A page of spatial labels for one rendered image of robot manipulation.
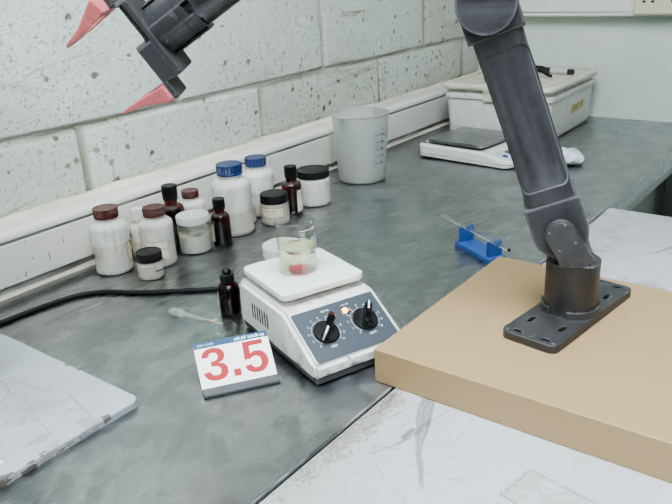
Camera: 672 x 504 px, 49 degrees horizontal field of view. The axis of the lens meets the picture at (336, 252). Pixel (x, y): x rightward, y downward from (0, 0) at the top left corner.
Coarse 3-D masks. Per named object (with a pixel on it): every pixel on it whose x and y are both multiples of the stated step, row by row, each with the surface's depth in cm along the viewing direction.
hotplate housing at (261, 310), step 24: (240, 288) 98; (336, 288) 93; (360, 288) 93; (264, 312) 92; (288, 312) 88; (288, 336) 88; (288, 360) 90; (312, 360) 85; (336, 360) 85; (360, 360) 87
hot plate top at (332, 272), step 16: (320, 256) 99; (256, 272) 95; (272, 272) 95; (320, 272) 94; (336, 272) 94; (352, 272) 93; (272, 288) 90; (288, 288) 90; (304, 288) 90; (320, 288) 90
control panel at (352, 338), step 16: (336, 304) 90; (352, 304) 91; (304, 320) 88; (320, 320) 88; (336, 320) 89; (352, 320) 89; (384, 320) 90; (304, 336) 86; (352, 336) 88; (368, 336) 88; (384, 336) 89; (320, 352) 85; (336, 352) 86; (352, 352) 86
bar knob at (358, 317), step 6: (366, 306) 89; (354, 312) 90; (360, 312) 90; (366, 312) 88; (372, 312) 90; (354, 318) 89; (360, 318) 89; (366, 318) 88; (372, 318) 90; (360, 324) 89; (366, 324) 88; (372, 324) 89
